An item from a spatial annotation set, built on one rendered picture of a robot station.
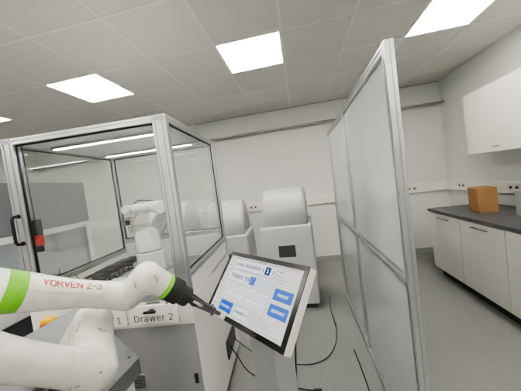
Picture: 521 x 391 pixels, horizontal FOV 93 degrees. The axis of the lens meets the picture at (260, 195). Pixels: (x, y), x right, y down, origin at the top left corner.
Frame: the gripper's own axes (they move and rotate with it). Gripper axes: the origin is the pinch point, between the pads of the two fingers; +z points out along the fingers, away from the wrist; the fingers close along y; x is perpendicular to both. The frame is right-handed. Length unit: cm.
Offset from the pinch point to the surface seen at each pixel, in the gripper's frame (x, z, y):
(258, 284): -17.7, 5.2, -9.2
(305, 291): -22.1, 8.0, -32.1
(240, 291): -11.9, 4.8, -0.2
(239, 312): -4.4, 5.8, -5.4
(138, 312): 24, -9, 61
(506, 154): -286, 227, -35
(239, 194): -167, 111, 298
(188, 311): 10.1, 9.8, 43.5
